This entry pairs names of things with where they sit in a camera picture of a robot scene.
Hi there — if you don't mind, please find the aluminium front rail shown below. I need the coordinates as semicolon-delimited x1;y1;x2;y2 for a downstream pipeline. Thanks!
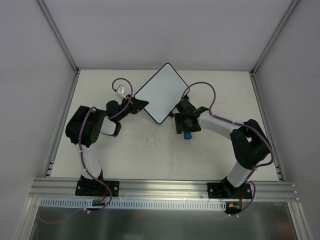
29;177;300;202

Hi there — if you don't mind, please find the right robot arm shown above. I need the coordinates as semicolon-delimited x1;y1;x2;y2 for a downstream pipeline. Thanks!
174;98;273;198

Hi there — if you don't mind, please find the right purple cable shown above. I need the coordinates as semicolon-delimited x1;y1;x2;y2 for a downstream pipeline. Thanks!
181;81;276;221

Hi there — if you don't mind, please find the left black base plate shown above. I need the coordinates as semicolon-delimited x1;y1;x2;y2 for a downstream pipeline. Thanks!
75;178;120;197

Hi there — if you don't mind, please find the left aluminium corner post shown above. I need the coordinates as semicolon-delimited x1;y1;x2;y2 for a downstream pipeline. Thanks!
35;0;79;74

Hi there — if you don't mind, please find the white slotted cable duct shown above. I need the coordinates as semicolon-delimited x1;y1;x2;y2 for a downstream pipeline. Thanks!
39;198;227;211

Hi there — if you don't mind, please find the aluminium rail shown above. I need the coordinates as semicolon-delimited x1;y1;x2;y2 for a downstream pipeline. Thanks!
29;177;300;202
249;72;286;182
41;70;80;178

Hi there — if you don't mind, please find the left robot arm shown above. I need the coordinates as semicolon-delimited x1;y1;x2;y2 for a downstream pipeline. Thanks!
65;94;149;195

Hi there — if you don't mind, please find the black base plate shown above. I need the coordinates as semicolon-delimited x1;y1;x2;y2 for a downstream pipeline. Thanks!
206;182;253;200
75;178;120;197

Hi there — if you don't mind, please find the right aluminium corner post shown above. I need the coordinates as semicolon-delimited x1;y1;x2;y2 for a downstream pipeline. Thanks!
250;0;300;75

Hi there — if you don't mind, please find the aluminium corner post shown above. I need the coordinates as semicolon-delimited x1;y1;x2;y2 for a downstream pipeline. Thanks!
35;0;79;74
250;0;300;75

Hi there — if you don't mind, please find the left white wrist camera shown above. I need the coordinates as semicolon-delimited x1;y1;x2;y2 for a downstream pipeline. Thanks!
115;85;126;99

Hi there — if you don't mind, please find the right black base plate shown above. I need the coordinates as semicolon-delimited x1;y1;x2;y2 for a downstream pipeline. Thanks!
206;182;253;200

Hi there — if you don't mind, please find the purple cable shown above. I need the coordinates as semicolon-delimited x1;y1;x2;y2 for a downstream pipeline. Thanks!
181;81;276;221
38;77;135;223

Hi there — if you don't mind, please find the right side aluminium rail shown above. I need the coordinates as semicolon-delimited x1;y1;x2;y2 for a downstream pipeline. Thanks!
249;72;286;182

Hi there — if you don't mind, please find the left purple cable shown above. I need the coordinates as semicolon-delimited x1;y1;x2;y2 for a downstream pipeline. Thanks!
38;77;135;223

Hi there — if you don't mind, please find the left side aluminium rail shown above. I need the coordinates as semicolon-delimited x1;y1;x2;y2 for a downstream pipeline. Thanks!
41;70;80;178

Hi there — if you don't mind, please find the small black-framed whiteboard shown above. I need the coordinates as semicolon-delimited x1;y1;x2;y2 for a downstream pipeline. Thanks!
135;62;188;124

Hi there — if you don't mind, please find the blue bone-shaped eraser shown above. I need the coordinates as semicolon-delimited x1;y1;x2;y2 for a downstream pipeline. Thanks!
183;132;193;140

